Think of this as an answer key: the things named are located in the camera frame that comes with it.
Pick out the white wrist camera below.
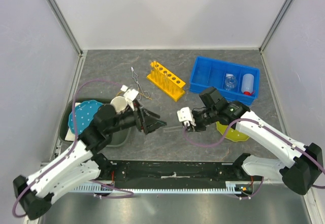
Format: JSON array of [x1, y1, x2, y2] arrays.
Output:
[[120, 85, 139, 111], [177, 107, 196, 126]]

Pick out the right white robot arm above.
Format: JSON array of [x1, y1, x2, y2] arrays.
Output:
[[177, 87, 324, 195]]

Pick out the blue dotted plate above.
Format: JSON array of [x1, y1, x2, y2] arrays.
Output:
[[74, 100, 103, 135]]

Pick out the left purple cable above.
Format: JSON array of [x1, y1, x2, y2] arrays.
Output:
[[12, 79, 135, 218]]

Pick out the blue plastic bin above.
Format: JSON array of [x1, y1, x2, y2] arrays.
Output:
[[189, 56, 260, 106]]

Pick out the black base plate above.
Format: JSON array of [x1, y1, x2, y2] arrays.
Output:
[[97, 161, 262, 189]]

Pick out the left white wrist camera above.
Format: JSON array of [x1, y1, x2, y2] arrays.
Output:
[[120, 85, 139, 111]]

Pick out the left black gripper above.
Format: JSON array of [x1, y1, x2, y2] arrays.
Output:
[[106, 99, 167, 134]]

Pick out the white cup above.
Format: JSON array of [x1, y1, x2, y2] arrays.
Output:
[[110, 96, 128, 114]]

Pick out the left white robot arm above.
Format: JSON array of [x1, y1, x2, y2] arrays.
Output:
[[12, 101, 167, 220]]

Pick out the green dotted plate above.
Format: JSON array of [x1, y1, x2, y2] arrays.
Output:
[[216, 122, 250, 142]]

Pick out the slotted cable duct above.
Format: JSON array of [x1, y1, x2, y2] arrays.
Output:
[[70, 182, 241, 194]]

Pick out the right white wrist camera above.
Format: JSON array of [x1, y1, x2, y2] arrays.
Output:
[[177, 107, 196, 126]]

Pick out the plastic wash bottle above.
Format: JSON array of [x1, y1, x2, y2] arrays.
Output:
[[241, 73, 254, 96]]

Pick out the clear glass beaker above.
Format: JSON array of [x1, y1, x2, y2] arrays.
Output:
[[223, 73, 238, 91]]

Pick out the metal crucible tongs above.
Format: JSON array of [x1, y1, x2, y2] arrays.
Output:
[[131, 67, 150, 100]]

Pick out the dark green tray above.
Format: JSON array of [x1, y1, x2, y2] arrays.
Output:
[[58, 98, 131, 148]]

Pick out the yellow test tube rack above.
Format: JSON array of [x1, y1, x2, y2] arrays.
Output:
[[147, 60, 186, 102]]

